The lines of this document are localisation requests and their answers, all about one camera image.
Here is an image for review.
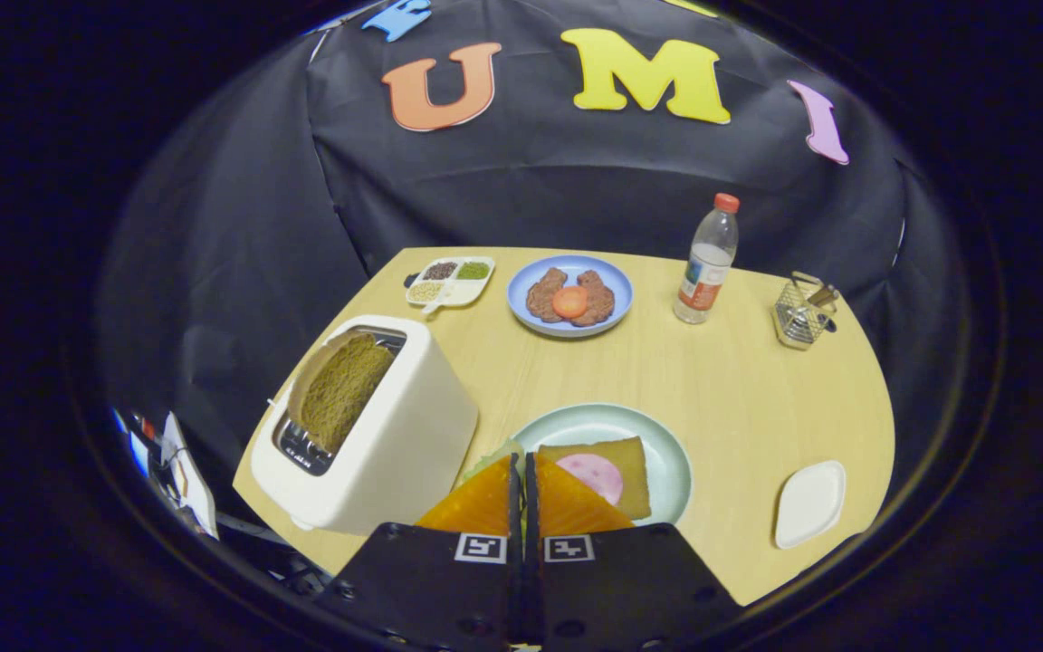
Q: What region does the tan bread slice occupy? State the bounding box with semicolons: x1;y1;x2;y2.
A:
537;436;653;521

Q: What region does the black backdrop cloth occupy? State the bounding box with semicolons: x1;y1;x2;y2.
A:
96;0;971;544

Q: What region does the white toaster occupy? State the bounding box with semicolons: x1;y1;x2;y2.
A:
250;314;480;535

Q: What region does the brown meat patty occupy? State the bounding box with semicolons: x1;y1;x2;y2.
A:
526;267;569;324
576;270;617;327

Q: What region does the white divided seasoning tray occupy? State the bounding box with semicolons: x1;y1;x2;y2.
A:
405;256;496;313

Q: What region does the dark brown toast slice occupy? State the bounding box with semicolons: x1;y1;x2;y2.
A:
288;331;397;454

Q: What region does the blue plate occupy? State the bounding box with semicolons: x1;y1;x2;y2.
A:
507;254;635;339

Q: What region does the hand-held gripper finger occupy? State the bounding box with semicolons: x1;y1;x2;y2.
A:
524;451;744;652
313;453;527;652

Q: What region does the clear bottle with red cap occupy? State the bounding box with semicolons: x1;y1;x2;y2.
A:
673;192;742;325

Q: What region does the small white square dish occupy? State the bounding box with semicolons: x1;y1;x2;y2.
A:
774;460;847;550

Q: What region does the pale green plate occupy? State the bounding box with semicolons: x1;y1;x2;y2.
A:
511;403;694;528

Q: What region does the wire mesh basket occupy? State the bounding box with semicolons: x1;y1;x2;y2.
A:
772;272;841;351

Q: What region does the pink ham slice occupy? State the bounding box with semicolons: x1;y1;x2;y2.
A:
556;453;625;506

